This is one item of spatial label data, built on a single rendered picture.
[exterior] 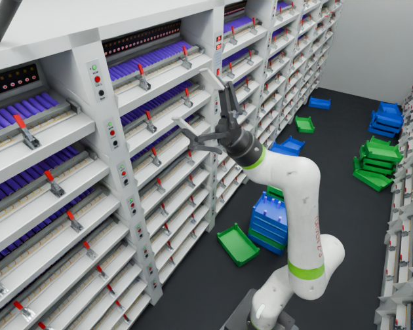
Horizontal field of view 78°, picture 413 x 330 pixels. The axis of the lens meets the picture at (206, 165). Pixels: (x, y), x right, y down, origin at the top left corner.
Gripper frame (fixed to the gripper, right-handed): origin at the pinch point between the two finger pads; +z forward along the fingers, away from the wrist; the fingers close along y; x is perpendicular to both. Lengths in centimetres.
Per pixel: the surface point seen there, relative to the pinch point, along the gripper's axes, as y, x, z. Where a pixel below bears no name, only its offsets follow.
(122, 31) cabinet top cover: 15.0, -31.9, 13.0
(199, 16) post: 57, -51, -13
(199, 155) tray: 12, -70, -67
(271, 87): 113, -94, -124
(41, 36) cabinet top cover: -2.5, -29.7, 27.0
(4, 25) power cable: -8.1, -20.7, 32.7
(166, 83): 18.0, -43.2, -12.6
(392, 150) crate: 134, -22, -255
